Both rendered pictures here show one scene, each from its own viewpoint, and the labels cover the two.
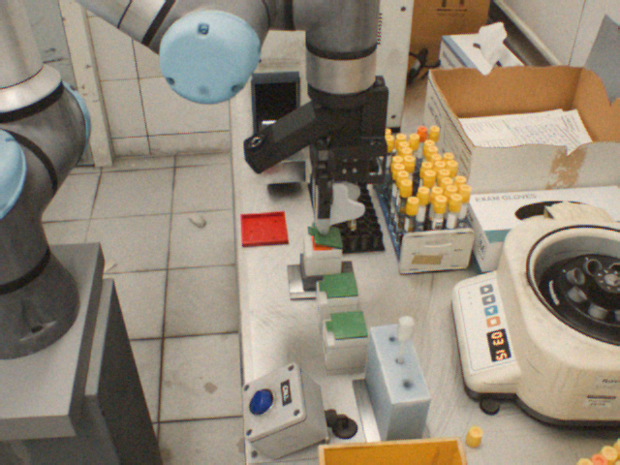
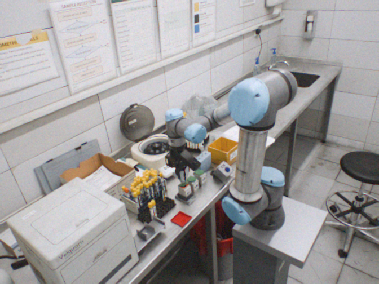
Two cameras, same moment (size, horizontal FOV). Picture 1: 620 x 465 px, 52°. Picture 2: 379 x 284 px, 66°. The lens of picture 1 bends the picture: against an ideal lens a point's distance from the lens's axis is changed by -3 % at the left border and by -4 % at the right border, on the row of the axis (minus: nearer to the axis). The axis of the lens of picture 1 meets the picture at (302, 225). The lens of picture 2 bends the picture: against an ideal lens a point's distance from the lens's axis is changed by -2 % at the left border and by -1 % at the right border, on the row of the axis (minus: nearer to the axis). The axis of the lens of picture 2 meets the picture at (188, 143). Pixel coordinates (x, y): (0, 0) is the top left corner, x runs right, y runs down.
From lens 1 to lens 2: 1.61 m
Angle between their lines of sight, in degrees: 98
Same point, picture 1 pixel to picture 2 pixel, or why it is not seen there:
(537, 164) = (122, 168)
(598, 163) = (110, 162)
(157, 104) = not seen: outside the picture
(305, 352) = (205, 187)
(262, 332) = (209, 195)
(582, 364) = not seen: hidden behind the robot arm
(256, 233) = (184, 218)
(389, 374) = (206, 155)
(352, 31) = not seen: hidden behind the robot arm
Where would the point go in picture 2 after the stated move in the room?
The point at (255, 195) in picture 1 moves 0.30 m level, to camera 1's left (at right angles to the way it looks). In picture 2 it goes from (169, 233) to (226, 274)
